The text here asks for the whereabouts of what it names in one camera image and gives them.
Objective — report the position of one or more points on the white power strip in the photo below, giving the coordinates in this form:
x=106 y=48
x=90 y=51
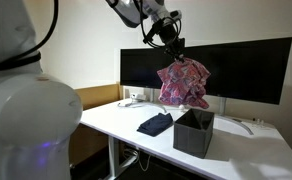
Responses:
x=138 y=97

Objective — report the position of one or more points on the brown cardboard box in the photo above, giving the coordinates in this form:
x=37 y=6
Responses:
x=85 y=141

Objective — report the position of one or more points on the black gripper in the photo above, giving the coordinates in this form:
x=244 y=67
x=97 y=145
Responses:
x=168 y=31

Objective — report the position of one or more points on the left black monitor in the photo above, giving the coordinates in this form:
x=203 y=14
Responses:
x=138 y=67

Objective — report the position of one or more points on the pink floral cloth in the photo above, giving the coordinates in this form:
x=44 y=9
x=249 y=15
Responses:
x=183 y=83

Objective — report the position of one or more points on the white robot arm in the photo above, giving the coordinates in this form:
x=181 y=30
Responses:
x=38 y=113

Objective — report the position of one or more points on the right black monitor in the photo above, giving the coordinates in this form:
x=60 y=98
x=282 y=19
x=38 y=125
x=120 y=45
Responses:
x=249 y=70

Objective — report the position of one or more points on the curved silver monitor stand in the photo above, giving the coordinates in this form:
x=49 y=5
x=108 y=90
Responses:
x=222 y=115

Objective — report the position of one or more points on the black monitor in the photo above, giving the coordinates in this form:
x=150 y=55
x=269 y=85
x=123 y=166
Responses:
x=249 y=70
x=138 y=67

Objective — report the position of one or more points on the dark navy folded cloth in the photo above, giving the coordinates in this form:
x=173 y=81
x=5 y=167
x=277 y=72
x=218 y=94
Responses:
x=156 y=125

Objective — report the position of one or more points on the white desk leg frame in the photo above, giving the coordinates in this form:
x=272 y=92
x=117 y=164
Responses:
x=116 y=167

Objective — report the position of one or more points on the dark grey fabric box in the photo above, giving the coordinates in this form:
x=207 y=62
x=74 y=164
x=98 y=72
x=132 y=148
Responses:
x=193 y=132

